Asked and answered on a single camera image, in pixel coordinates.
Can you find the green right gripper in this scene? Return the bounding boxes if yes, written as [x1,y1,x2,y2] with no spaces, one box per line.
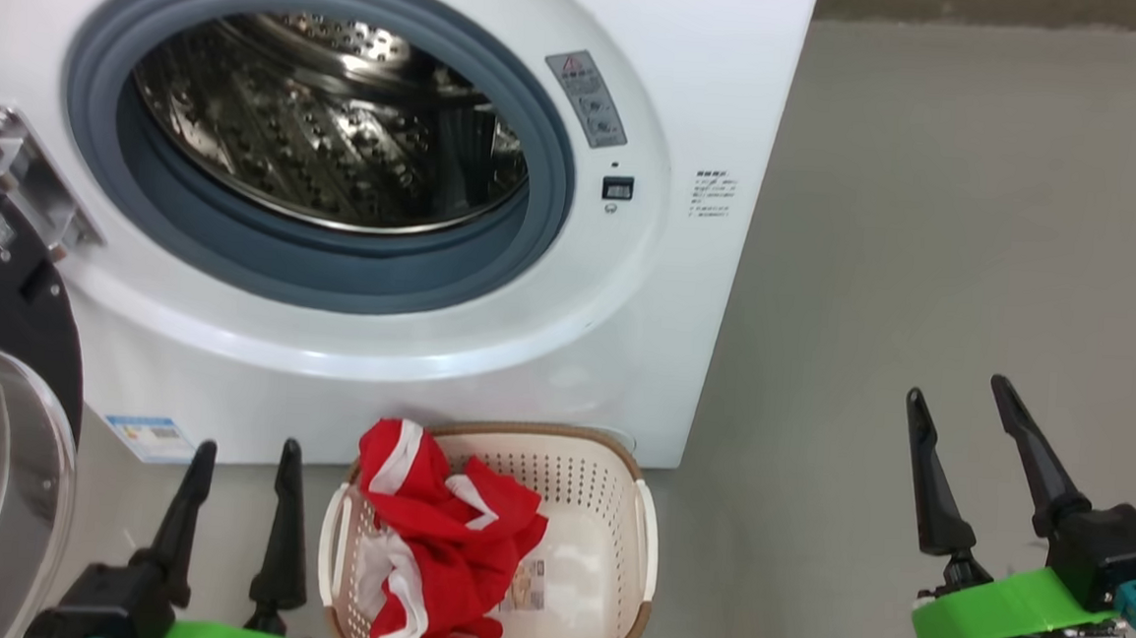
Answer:
[892,369,1132,638]

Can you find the red and white garment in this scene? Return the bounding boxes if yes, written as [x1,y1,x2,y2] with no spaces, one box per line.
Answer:
[345,415,555,638]

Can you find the printed label sticker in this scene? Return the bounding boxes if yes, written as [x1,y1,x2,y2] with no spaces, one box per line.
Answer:
[501,555,550,616]

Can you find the cream perforated basket brown rim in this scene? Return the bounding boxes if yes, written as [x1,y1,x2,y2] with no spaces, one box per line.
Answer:
[313,410,666,638]

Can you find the metal door hinge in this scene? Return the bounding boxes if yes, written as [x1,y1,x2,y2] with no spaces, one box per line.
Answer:
[0,104,113,262]

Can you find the stainless steel washer drum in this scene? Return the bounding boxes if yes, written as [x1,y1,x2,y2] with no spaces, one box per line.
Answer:
[123,2,539,243]

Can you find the white front-load washing machine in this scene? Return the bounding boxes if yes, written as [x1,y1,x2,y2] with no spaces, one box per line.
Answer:
[0,0,822,501]

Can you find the blue energy label sticker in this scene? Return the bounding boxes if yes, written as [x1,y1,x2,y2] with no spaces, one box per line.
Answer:
[100,413,198,467]

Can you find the small printed text sticker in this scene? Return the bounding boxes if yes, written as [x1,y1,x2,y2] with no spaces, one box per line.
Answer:
[687,166,742,222]

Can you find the grey warning sticker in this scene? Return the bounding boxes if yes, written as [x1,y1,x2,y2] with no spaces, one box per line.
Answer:
[539,47,635,152]

